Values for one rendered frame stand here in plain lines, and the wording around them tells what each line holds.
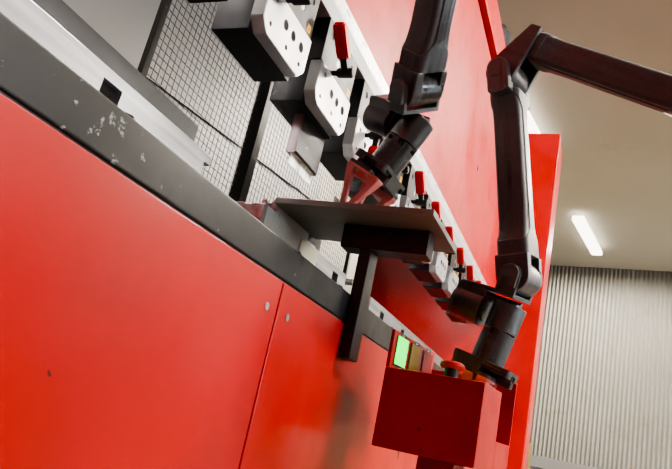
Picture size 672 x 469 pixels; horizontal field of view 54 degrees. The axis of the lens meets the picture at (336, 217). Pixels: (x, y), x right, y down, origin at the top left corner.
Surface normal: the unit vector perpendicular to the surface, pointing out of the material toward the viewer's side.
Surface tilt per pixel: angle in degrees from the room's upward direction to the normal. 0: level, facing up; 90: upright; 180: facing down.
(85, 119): 90
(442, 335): 90
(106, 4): 90
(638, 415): 90
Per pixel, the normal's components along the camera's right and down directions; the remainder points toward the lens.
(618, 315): -0.49, -0.37
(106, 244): 0.92, 0.08
